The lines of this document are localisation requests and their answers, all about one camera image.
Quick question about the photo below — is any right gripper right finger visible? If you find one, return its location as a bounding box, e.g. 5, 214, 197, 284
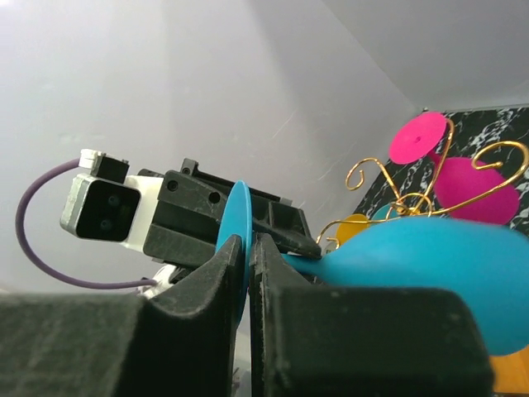
250, 233, 494, 396

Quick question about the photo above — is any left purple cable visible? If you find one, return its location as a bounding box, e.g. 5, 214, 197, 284
15, 159, 158, 289

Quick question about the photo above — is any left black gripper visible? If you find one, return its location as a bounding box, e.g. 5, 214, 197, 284
142, 159, 322, 269

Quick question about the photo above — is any gold wire glass rack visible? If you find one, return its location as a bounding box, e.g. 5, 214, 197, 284
316, 117, 529, 249

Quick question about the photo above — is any pink wine glass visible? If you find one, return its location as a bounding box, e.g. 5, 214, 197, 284
389, 112, 528, 225

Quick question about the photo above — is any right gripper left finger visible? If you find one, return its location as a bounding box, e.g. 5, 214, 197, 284
1, 236, 244, 396

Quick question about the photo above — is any yellow wine glass right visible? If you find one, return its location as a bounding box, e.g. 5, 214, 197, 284
335, 213, 369, 249

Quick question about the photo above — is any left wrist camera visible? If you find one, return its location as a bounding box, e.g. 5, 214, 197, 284
60, 149, 164, 252

